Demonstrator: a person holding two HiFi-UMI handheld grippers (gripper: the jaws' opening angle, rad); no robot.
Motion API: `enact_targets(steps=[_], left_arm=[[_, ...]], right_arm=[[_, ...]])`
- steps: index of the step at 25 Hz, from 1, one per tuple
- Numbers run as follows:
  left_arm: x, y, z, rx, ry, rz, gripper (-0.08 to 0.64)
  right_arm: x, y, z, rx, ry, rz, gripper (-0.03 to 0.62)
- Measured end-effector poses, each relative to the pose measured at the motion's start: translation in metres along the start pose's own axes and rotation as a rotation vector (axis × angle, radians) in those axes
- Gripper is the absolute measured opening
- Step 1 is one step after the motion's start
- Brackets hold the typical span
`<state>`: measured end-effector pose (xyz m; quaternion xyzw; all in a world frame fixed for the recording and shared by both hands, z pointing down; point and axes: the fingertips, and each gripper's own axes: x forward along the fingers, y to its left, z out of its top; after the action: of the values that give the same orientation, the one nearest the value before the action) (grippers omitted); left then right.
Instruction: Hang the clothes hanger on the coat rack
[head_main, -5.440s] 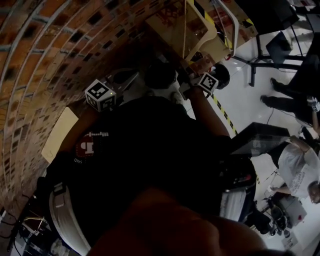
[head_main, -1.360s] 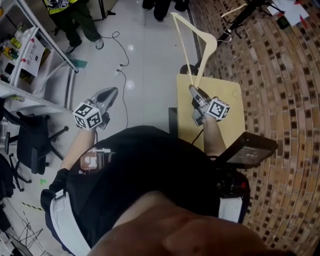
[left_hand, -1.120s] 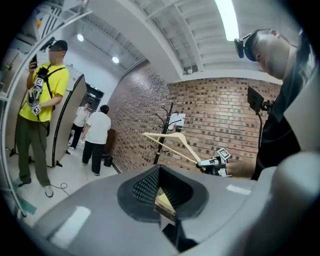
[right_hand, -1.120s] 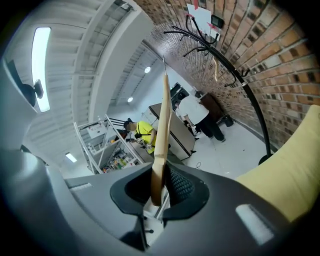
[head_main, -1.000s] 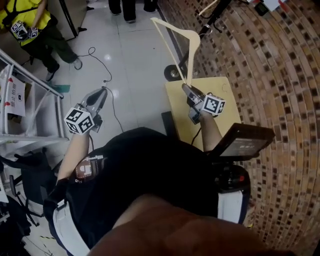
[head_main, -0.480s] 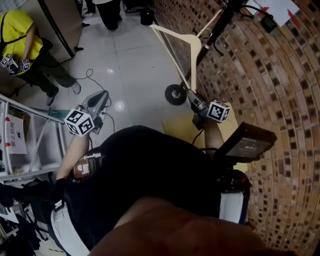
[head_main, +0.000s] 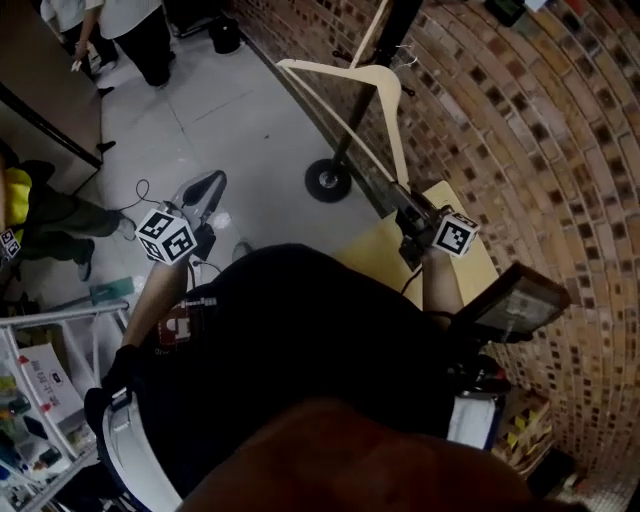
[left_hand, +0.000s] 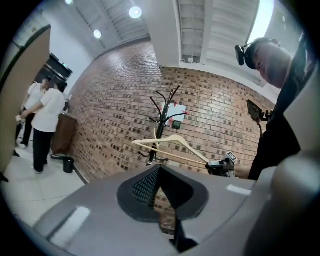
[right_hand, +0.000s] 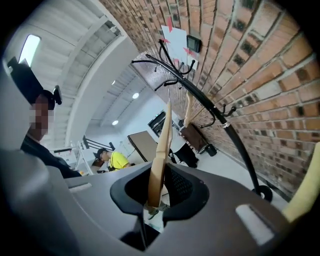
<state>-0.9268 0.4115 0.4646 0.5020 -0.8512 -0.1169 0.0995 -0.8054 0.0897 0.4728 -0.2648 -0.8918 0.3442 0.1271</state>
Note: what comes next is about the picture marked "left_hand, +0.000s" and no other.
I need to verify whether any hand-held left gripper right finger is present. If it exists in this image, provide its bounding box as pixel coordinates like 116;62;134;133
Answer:
159;164;257;245

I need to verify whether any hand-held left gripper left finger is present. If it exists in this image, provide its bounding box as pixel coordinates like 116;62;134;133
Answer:
33;164;177;256

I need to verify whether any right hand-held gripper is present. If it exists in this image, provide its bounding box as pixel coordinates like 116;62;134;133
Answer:
205;151;237;177

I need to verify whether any light wooden hanger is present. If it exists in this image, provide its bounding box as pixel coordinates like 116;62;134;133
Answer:
151;128;161;151
131;134;210;166

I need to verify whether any black coat rack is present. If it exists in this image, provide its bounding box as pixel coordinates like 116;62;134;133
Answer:
138;84;188;167

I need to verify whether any black waste bin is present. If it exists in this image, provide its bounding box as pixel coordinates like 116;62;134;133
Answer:
62;156;75;174

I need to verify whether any black body-worn monitor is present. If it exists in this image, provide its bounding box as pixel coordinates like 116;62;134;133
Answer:
246;99;262;124

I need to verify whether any white paper with red tape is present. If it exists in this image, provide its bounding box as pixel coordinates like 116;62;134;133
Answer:
161;101;188;126

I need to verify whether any person's black shirt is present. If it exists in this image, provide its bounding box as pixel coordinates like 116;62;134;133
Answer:
247;32;320;181

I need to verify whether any brown wooden cabinet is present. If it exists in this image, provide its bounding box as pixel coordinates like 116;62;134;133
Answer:
50;113;78;160

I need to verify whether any person's face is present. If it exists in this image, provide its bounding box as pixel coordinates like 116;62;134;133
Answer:
249;37;296;90

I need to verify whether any brown partition panel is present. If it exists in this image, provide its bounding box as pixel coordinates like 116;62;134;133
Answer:
0;24;52;175

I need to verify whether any black head camera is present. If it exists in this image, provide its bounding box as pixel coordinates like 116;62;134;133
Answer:
234;44;247;67

